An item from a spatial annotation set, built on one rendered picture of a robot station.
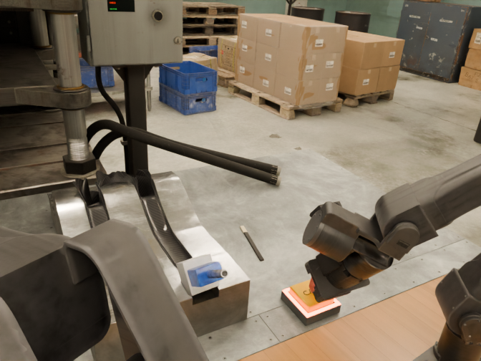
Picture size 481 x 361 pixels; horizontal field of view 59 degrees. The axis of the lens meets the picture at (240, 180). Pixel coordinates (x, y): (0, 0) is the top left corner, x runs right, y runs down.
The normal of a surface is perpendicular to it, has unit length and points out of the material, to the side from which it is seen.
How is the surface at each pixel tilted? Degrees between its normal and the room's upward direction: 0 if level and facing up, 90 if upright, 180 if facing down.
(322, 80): 82
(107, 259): 37
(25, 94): 90
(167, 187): 21
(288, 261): 0
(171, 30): 90
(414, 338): 0
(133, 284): 51
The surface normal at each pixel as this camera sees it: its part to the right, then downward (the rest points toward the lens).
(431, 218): -0.09, 0.47
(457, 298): -0.89, -0.45
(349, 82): -0.80, 0.22
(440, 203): 0.05, 0.25
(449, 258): 0.06, -0.90
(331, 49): 0.55, 0.25
